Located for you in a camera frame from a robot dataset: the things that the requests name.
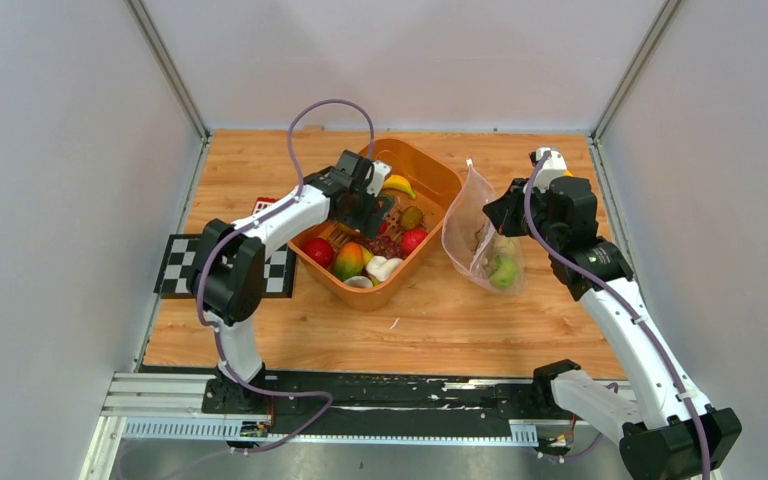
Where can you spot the clear zip top bag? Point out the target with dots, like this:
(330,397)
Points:
(463,219)

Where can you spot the brown longan cluster toy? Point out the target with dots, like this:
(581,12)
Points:
(481,253)

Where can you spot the white garlic toy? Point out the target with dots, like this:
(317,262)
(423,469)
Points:
(359,281)

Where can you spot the green apple toy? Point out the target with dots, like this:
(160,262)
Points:
(503,271)

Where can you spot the orange plastic basket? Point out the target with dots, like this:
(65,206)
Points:
(436,186)

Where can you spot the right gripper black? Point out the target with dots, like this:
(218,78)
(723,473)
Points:
(502,211)

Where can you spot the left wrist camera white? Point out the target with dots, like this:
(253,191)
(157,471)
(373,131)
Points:
(380,173)

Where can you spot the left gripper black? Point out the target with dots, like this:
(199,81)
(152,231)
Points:
(368,225)

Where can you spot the red apple toy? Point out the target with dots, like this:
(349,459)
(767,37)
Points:
(320,251)

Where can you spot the small yellow fruit toy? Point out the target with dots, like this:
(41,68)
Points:
(366,254)

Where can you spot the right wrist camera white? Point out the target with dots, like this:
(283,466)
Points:
(554,166)

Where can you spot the yellow banana toy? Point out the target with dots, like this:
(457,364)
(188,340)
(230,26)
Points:
(401,184)

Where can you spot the orange green mango toy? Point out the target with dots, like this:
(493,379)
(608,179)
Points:
(349,261)

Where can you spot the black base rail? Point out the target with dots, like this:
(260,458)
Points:
(386,405)

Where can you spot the red white block toy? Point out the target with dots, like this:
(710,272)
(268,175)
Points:
(262,203)

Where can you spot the purple grapes toy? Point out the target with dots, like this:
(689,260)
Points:
(385,246)

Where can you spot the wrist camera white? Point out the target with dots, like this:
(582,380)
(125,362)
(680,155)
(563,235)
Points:
(380,173)
(554,166)

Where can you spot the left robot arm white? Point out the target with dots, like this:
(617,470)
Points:
(227,277)

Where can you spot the red strawberry toy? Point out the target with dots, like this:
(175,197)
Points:
(411,240)

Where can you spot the checkerboard calibration board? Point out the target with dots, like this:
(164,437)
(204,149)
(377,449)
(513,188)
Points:
(178,260)

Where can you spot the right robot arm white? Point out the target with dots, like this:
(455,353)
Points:
(670,430)

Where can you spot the yellow pear toy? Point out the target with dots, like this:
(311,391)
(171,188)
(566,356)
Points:
(504,246)

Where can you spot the white mushroom toy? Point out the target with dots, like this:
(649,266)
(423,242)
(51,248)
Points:
(380,268)

